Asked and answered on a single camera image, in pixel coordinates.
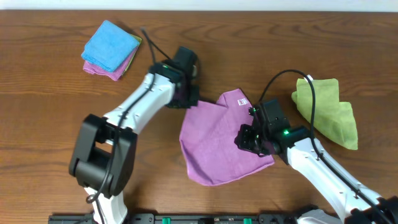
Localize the purple microfiber cloth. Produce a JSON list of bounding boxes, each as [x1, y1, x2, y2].
[[179, 88, 274, 186]]

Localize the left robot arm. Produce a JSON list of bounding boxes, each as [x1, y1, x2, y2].
[[69, 47, 199, 223]]

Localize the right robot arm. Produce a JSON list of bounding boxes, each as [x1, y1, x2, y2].
[[234, 100, 397, 223]]

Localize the white label on purple cloth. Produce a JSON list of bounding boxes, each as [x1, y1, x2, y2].
[[238, 98, 249, 106]]

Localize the folded green cloth in stack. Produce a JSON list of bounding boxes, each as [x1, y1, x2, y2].
[[123, 34, 142, 73]]

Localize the folded purple cloth in stack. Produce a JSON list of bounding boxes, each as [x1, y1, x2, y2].
[[83, 47, 138, 81]]

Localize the light green cloth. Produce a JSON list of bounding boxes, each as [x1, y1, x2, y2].
[[292, 78, 358, 150]]

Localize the white cloth tag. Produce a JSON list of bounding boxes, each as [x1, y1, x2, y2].
[[304, 75, 313, 82]]

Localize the folded blue cloth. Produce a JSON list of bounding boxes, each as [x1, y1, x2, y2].
[[81, 20, 137, 72]]

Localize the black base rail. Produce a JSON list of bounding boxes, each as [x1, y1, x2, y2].
[[47, 211, 315, 224]]

